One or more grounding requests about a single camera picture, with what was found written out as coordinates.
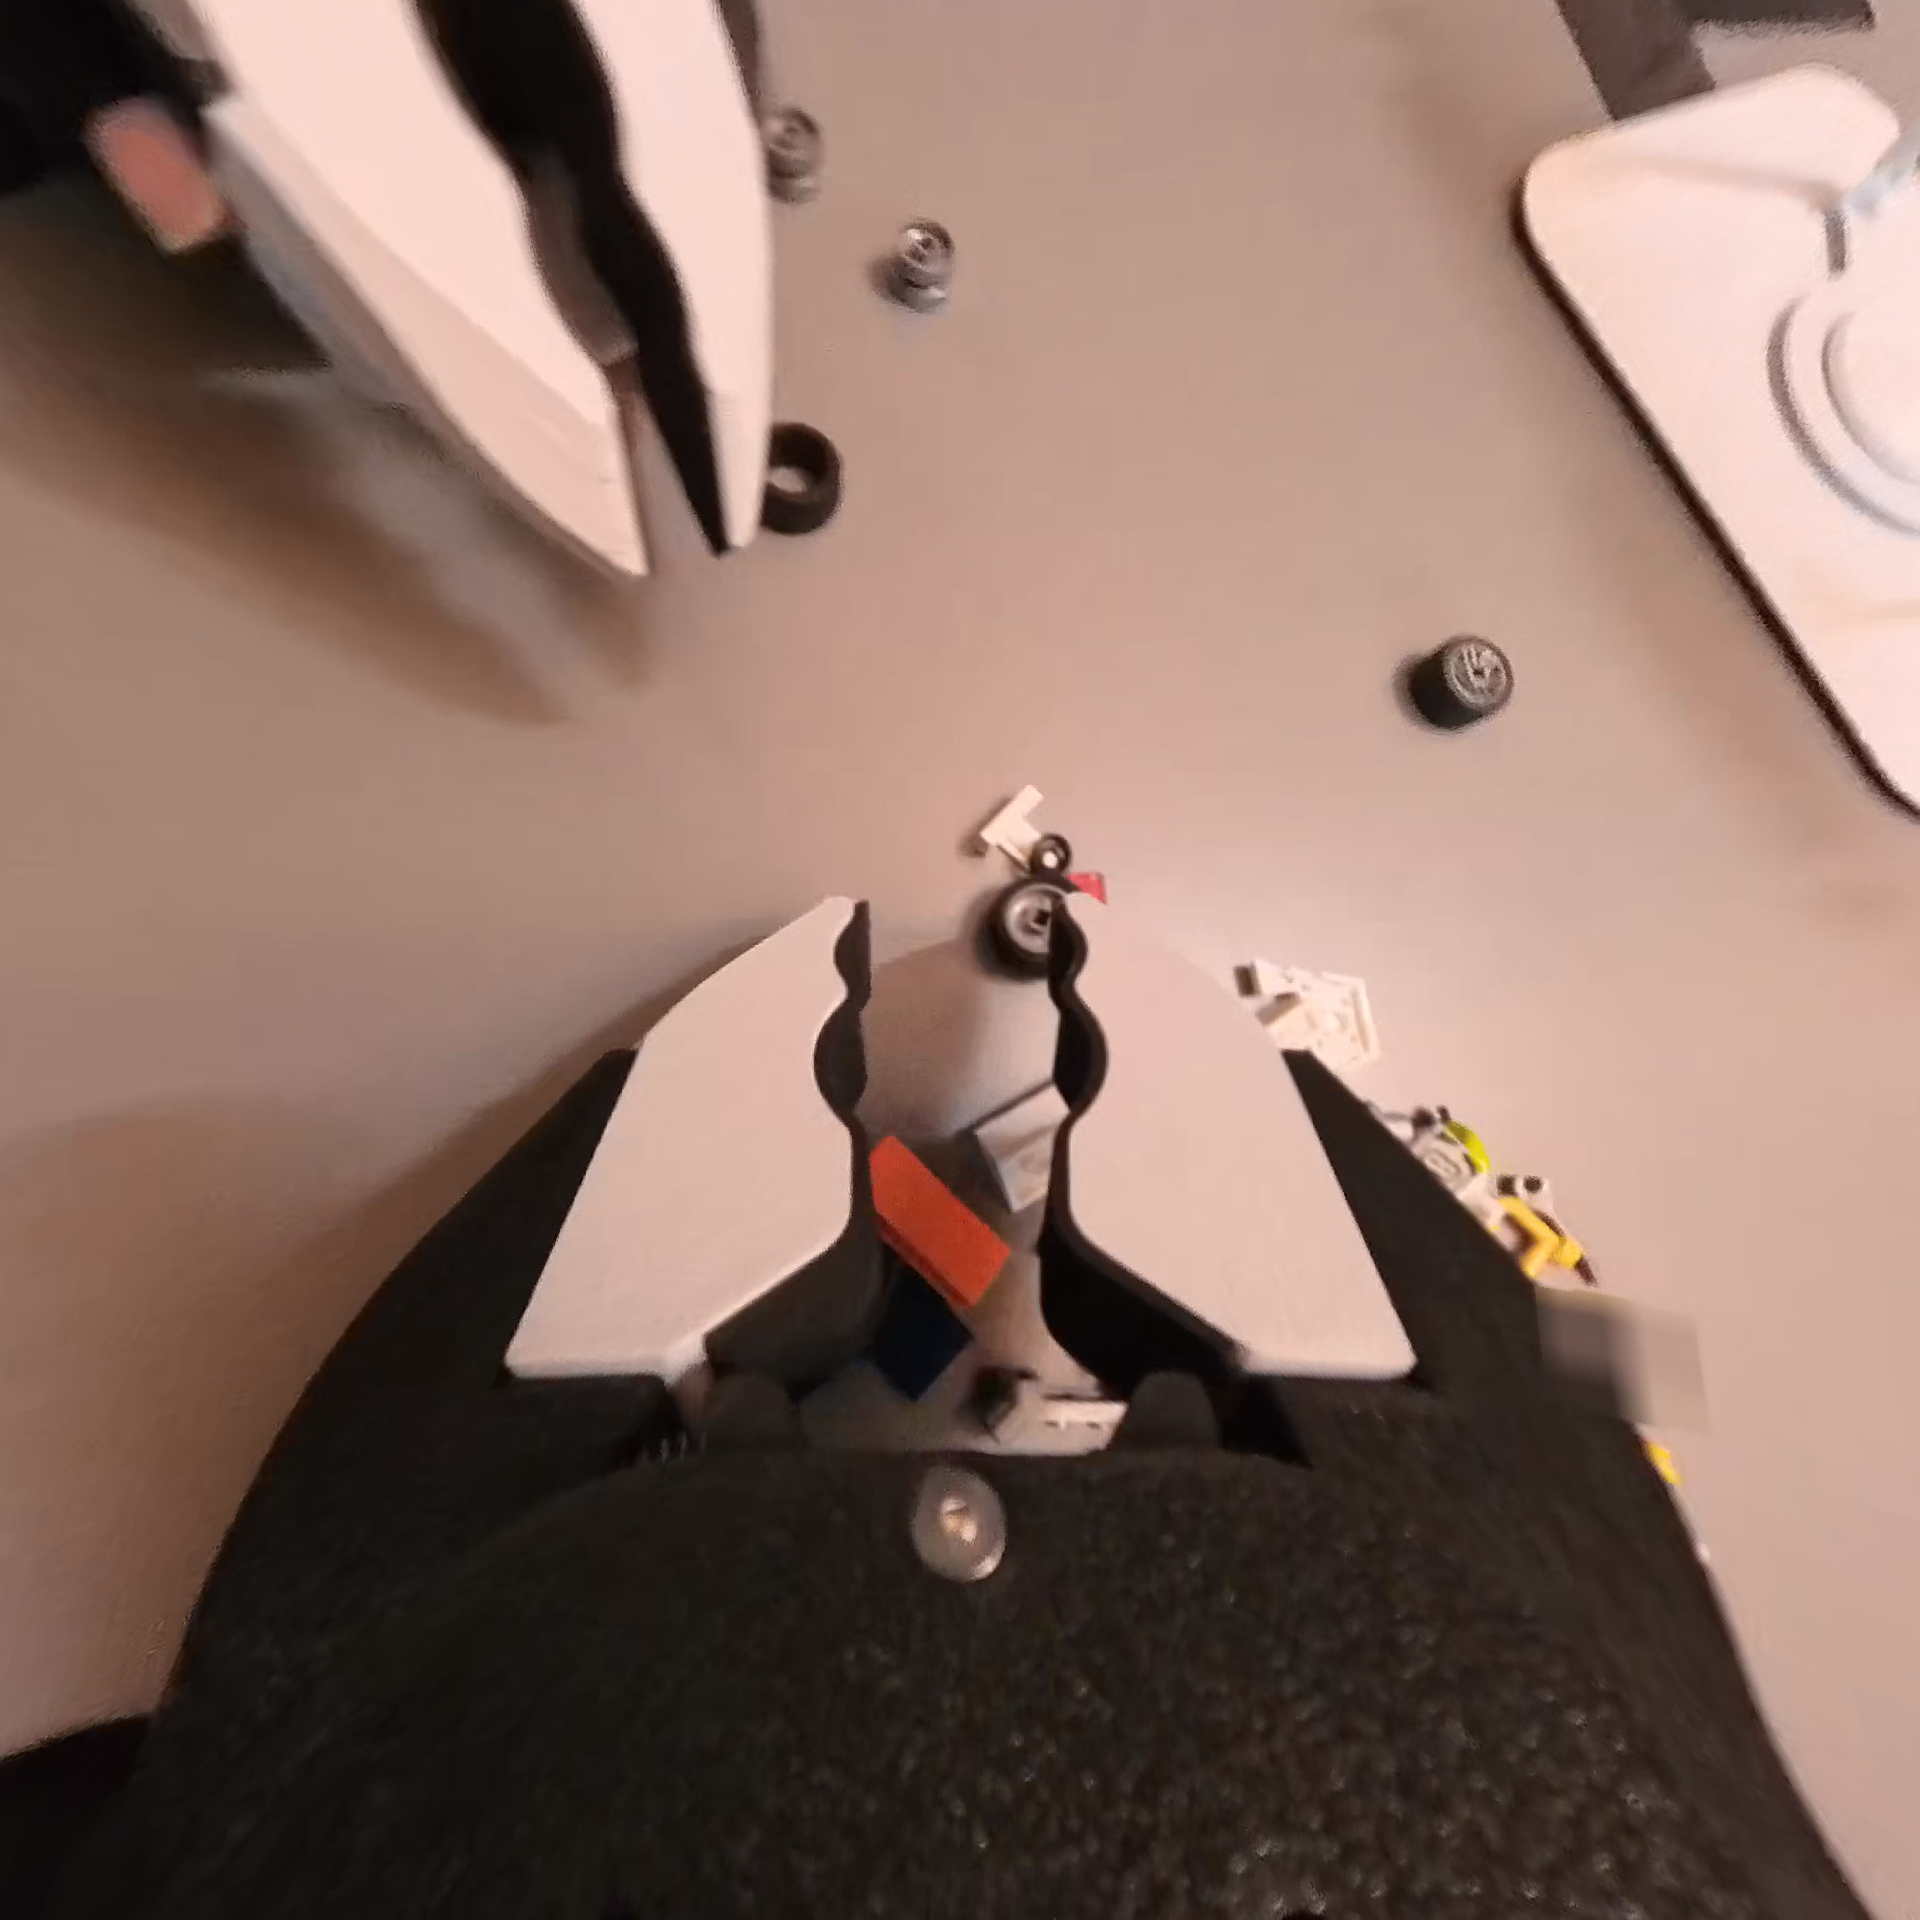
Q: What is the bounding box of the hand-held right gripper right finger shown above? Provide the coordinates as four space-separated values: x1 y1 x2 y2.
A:
1038 897 1422 1378

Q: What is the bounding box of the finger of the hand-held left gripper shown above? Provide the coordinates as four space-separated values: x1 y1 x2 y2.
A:
175 0 653 582
574 0 776 558

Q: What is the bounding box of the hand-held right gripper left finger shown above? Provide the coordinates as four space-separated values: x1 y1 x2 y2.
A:
503 897 886 1386

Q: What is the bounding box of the black lego wheel grey rim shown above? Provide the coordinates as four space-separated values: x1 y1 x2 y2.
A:
983 883 1070 985
1408 634 1518 732

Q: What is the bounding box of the black lego tire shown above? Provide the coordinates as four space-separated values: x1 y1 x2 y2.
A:
757 423 846 537

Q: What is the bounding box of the pile of lego pieces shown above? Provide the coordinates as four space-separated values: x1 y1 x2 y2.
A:
673 959 1688 1490

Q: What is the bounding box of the person's left hand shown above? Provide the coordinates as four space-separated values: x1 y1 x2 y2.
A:
82 90 233 257

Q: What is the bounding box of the white stand base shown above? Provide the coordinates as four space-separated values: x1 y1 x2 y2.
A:
1519 65 1920 819

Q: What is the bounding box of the black table cover panel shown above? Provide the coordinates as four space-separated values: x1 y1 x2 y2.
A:
1551 0 1876 115

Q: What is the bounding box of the metal stand rod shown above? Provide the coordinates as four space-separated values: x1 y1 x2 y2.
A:
1820 127 1920 278

